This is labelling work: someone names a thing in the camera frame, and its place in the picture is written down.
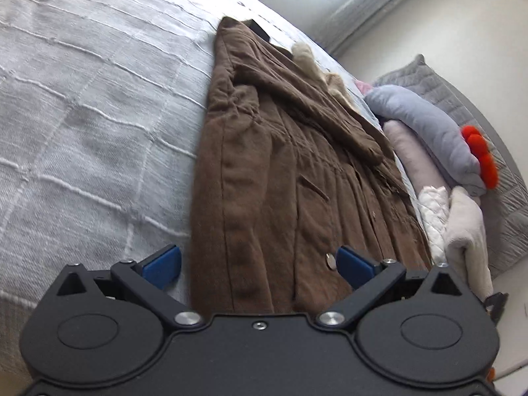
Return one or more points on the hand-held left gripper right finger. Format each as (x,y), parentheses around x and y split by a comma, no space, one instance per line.
(357,265)

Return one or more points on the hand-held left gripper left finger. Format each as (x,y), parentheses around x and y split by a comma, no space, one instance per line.
(161,265)

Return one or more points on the brown coat with fleece collar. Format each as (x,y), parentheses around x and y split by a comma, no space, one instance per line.
(268,181)

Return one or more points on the cream folded blanket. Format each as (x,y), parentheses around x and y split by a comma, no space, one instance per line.
(468,235)

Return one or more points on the pale pink pillow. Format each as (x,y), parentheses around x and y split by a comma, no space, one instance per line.
(414,159)

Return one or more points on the light blue pillow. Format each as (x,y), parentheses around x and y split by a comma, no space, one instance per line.
(429,132)

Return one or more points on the red pom-pom toy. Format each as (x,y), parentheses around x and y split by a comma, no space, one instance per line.
(480,154)

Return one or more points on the bed with grey bedspread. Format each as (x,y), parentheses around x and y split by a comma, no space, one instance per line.
(95,111)

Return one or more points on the grey quilted pillow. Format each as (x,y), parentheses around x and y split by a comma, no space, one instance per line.
(458,103)

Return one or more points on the grey curtain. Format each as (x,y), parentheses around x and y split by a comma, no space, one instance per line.
(367,6)

